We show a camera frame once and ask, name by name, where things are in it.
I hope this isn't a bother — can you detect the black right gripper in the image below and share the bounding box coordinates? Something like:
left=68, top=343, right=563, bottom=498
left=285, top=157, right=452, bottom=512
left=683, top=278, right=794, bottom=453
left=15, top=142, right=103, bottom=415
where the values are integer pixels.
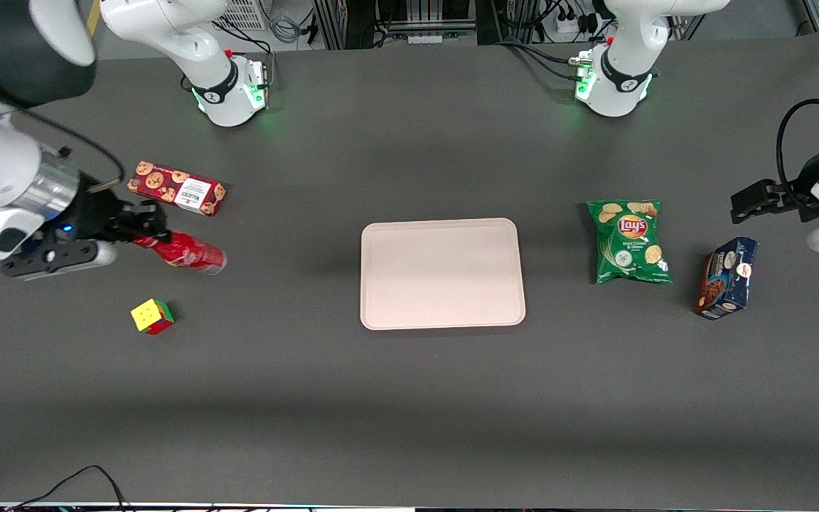
left=47, top=174, right=171, bottom=244

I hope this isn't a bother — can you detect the white power strip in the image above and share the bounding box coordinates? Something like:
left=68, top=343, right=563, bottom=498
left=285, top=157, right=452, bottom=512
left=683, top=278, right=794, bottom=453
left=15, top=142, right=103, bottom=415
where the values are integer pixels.
left=555, top=13, right=599, bottom=38

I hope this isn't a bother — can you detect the red cookie box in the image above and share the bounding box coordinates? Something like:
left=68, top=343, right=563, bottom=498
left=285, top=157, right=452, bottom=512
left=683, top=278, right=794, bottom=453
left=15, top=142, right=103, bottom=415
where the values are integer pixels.
left=127, top=161, right=227, bottom=217

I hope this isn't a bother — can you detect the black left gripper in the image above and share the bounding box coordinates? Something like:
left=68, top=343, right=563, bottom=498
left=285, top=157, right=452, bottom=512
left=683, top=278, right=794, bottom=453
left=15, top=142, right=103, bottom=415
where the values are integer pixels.
left=731, top=146, right=819, bottom=225

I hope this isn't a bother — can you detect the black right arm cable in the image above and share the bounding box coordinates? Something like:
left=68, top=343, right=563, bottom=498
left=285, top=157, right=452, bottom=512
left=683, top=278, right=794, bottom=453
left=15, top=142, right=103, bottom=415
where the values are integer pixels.
left=18, top=107, right=127, bottom=193

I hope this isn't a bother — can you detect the dark blue cookie box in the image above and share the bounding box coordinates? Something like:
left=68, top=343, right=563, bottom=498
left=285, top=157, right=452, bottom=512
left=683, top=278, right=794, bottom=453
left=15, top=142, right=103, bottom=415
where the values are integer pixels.
left=692, top=237, right=759, bottom=320

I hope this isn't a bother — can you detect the grey coiled cable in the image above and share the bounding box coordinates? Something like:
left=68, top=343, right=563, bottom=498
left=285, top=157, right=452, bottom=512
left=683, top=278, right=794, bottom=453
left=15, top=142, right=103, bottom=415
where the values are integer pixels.
left=269, top=13, right=301, bottom=45

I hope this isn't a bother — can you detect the thin black table cable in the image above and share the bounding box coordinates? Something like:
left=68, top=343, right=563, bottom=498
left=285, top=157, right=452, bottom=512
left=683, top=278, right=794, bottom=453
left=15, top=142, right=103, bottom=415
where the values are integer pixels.
left=4, top=465, right=133, bottom=512

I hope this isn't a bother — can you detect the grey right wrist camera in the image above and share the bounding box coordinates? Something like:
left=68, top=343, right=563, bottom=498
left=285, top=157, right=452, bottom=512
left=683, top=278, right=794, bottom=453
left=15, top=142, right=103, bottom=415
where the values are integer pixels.
left=1, top=240, right=118, bottom=279

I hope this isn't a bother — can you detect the green Lay's chips bag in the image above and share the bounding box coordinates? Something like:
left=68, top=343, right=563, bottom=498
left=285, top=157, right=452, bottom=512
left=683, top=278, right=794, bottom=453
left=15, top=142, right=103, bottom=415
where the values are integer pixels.
left=587, top=199, right=673, bottom=285

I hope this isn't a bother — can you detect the red coke bottle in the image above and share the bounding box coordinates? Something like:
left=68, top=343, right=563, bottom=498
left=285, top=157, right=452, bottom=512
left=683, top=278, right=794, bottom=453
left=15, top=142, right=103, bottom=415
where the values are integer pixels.
left=132, top=230, right=228, bottom=276

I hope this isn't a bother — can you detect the beige plastic tray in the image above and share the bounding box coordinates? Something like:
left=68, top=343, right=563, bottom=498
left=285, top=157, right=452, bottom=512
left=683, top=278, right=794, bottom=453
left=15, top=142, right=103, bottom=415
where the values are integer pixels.
left=360, top=218, right=527, bottom=331

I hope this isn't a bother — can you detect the colourful rubik's cube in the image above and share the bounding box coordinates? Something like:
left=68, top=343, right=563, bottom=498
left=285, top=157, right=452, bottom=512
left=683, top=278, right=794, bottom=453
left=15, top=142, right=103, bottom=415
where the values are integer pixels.
left=131, top=299, right=176, bottom=336

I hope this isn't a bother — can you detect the white perforated panel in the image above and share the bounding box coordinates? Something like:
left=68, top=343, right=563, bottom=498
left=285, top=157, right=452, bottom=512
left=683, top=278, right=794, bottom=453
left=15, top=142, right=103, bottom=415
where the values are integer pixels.
left=225, top=0, right=269, bottom=31

